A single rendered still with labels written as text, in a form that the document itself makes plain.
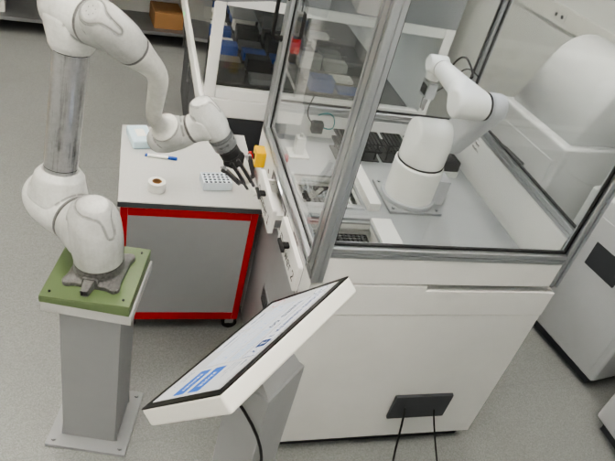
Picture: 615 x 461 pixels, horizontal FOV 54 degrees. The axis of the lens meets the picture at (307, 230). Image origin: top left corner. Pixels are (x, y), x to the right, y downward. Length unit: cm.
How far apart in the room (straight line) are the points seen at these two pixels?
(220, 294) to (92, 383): 77
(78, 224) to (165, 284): 94
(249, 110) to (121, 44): 144
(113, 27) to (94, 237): 60
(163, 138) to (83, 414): 108
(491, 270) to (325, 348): 64
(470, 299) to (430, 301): 16
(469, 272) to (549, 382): 148
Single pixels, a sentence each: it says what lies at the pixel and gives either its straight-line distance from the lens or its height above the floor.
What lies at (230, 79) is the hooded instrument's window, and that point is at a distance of 299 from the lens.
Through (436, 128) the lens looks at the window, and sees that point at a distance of 171.
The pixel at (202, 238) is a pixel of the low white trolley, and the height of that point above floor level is 58.
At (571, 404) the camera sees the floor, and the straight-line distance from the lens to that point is 345.
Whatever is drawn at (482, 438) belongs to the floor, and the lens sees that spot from 303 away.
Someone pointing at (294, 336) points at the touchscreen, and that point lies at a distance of 139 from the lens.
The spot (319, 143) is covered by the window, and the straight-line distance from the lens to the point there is 195.
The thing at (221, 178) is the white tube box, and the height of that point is 80.
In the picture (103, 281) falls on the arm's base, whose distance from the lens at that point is 199.
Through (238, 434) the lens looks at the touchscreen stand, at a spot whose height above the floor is 84.
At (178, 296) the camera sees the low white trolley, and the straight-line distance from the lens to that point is 280.
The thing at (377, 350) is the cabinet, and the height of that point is 61.
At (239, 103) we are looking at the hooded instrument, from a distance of 302.
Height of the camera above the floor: 218
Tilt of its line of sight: 35 degrees down
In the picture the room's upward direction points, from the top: 15 degrees clockwise
